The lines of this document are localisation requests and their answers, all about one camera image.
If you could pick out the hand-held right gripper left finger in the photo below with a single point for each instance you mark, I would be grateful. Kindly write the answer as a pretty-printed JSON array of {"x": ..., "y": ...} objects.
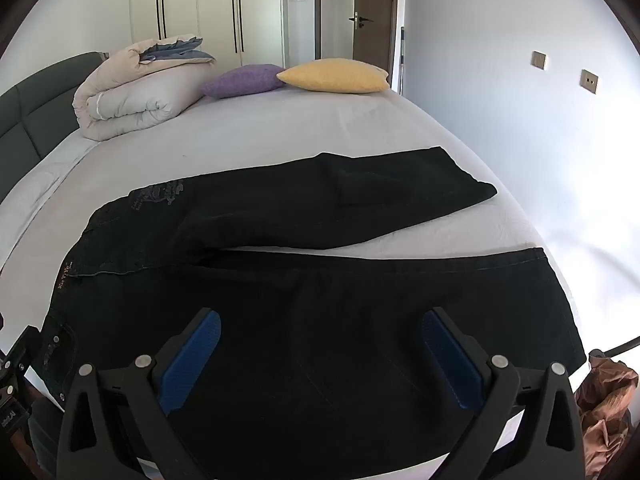
[{"x": 192, "y": 360}]

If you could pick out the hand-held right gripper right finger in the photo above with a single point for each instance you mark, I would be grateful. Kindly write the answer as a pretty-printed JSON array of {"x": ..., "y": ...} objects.
[{"x": 452, "y": 360}]

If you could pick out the black pants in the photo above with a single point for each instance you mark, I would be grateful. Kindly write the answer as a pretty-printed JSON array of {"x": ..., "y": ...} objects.
[{"x": 325, "y": 300}]

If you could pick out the brown crumpled cloth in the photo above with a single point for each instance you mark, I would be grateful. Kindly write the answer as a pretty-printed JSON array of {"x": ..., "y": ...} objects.
[{"x": 605, "y": 400}]

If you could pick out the white pillow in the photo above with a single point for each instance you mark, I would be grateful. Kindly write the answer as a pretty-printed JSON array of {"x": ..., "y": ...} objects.
[{"x": 30, "y": 195}]

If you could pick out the grey padded headboard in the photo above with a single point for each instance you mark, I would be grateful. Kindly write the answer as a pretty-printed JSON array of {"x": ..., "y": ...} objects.
[{"x": 30, "y": 105}]

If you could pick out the bed with white sheet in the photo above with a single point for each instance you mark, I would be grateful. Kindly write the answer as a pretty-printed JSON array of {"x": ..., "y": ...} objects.
[{"x": 300, "y": 120}]

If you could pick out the folded beige duvet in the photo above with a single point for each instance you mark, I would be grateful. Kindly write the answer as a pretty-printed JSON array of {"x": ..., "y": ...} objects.
[{"x": 130, "y": 95}]

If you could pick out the purple pillow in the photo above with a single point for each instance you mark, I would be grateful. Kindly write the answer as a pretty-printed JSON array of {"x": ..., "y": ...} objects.
[{"x": 242, "y": 81}]

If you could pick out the yellow pillow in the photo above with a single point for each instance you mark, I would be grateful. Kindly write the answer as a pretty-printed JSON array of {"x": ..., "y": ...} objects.
[{"x": 332, "y": 76}]

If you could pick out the white wardrobe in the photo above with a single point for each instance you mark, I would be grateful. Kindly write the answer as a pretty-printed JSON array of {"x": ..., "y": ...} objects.
[{"x": 200, "y": 5}]

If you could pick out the brown door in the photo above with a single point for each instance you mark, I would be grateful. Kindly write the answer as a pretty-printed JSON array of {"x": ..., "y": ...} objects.
[{"x": 377, "y": 0}]

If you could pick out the bronze wall socket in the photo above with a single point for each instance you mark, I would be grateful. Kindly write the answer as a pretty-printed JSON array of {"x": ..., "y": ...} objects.
[{"x": 589, "y": 81}]

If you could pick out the bronze wall switch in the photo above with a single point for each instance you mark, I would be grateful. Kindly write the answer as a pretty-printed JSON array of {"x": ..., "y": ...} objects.
[{"x": 539, "y": 60}]

